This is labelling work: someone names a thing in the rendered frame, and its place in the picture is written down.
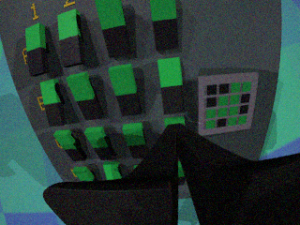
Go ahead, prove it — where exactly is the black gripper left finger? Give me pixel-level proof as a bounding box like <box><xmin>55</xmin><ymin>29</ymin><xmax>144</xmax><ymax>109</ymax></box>
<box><xmin>42</xmin><ymin>125</ymin><xmax>179</xmax><ymax>225</ymax></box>

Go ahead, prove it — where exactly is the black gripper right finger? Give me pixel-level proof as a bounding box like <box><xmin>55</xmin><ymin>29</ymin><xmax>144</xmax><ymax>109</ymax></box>
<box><xmin>173</xmin><ymin>124</ymin><xmax>300</xmax><ymax>225</ymax></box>

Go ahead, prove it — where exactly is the grey switch panel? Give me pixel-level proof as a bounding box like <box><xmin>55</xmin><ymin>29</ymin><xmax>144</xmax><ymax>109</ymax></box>
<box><xmin>0</xmin><ymin>0</ymin><xmax>282</xmax><ymax>183</ymax></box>

